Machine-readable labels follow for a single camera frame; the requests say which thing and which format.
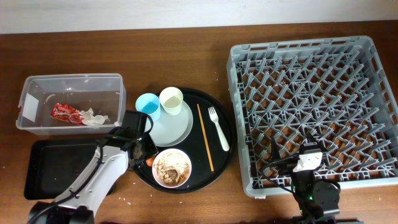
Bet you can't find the orange carrot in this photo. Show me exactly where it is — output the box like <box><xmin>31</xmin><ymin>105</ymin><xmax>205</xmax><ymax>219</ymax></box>
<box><xmin>146</xmin><ymin>157</ymin><xmax>155</xmax><ymax>167</ymax></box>

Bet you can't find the light blue cup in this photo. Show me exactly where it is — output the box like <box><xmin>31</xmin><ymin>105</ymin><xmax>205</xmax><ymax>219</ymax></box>
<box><xmin>135</xmin><ymin>93</ymin><xmax>161</xmax><ymax>121</ymax></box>

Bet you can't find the white tissue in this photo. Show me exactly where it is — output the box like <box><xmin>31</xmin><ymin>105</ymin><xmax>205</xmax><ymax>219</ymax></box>
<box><xmin>79</xmin><ymin>108</ymin><xmax>109</xmax><ymax>126</ymax></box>

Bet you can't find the cream white cup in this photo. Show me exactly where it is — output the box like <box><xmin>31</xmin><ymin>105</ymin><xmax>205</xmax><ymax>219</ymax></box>
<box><xmin>159</xmin><ymin>86</ymin><xmax>183</xmax><ymax>116</ymax></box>

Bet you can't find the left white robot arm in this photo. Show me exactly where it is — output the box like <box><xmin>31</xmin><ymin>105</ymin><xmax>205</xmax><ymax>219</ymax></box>
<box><xmin>27</xmin><ymin>126</ymin><xmax>157</xmax><ymax>223</ymax></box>

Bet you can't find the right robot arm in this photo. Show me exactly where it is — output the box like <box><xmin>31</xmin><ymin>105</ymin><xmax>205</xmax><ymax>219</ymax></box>
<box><xmin>267</xmin><ymin>133</ymin><xmax>341</xmax><ymax>223</ymax></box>

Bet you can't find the grey dishwasher rack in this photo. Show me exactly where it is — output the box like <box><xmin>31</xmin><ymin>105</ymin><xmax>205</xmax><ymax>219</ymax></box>
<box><xmin>226</xmin><ymin>36</ymin><xmax>397</xmax><ymax>198</ymax></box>

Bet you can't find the clear plastic waste bin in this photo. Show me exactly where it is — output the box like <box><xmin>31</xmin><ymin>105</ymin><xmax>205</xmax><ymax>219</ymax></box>
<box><xmin>16</xmin><ymin>73</ymin><xmax>126</xmax><ymax>135</ymax></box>

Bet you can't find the grey round plate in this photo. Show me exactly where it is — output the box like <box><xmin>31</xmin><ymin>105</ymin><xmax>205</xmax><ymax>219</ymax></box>
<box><xmin>149</xmin><ymin>101</ymin><xmax>193</xmax><ymax>147</ymax></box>

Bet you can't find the round black tray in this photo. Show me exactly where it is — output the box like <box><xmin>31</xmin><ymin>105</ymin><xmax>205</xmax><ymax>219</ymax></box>
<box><xmin>136</xmin><ymin>88</ymin><xmax>237</xmax><ymax>194</ymax></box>

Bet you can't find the wooden chopstick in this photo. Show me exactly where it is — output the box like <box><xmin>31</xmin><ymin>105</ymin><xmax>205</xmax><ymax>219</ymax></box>
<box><xmin>197</xmin><ymin>104</ymin><xmax>214</xmax><ymax>172</ymax></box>

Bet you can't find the white plastic fork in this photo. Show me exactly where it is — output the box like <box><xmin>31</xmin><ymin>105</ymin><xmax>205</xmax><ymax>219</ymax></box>
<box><xmin>208</xmin><ymin>106</ymin><xmax>230</xmax><ymax>151</ymax></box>

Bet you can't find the red snack wrapper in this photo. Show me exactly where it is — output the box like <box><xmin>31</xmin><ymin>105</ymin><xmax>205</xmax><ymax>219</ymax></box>
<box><xmin>50</xmin><ymin>103</ymin><xmax>83</xmax><ymax>126</ymax></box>

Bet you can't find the black rectangular tray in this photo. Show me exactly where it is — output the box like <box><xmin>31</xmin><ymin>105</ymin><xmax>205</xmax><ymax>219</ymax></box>
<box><xmin>24</xmin><ymin>138</ymin><xmax>96</xmax><ymax>200</ymax></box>

